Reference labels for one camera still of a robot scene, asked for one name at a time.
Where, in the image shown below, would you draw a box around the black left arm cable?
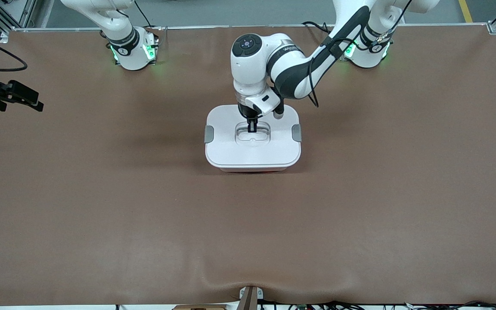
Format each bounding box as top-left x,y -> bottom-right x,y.
308,0 -> 413,108

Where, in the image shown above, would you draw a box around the white box lid grey clips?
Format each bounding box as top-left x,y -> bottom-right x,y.
204,104 -> 302,168

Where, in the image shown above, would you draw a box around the brown table mat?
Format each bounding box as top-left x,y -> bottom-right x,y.
0,25 -> 496,307

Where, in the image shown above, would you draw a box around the black base power cables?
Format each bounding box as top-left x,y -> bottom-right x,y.
302,21 -> 337,39

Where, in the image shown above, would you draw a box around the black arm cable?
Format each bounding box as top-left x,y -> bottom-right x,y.
0,30 -> 28,73
308,0 -> 413,108

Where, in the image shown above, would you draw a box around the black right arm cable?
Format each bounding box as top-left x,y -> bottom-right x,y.
0,30 -> 28,73

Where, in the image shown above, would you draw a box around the pink plastic box base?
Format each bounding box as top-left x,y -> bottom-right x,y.
219,165 -> 291,173

